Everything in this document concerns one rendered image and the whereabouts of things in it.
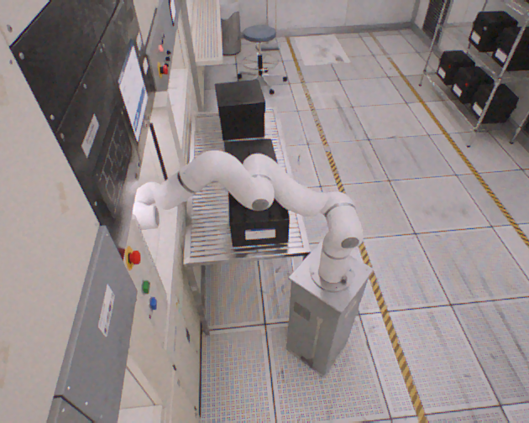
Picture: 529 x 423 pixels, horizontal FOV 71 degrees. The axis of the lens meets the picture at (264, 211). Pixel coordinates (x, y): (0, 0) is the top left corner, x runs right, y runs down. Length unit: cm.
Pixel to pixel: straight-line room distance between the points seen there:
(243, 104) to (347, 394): 174
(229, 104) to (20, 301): 186
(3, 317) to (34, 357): 9
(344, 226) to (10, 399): 106
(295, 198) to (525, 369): 187
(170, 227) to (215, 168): 71
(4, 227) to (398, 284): 242
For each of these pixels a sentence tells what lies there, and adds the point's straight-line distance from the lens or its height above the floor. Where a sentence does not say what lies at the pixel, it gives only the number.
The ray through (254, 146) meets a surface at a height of 86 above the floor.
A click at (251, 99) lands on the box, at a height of 101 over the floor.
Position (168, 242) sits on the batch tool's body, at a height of 87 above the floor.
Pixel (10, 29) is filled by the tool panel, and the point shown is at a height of 197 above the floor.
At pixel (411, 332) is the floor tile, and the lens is 256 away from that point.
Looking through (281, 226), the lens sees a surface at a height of 89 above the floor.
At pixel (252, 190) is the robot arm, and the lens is 114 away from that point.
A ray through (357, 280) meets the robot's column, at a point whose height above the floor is 76.
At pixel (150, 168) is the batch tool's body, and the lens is 178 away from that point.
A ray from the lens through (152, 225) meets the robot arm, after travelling 135.
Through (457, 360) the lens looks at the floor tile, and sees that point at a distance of 258.
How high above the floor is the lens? 218
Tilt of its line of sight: 47 degrees down
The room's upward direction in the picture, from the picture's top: 2 degrees counter-clockwise
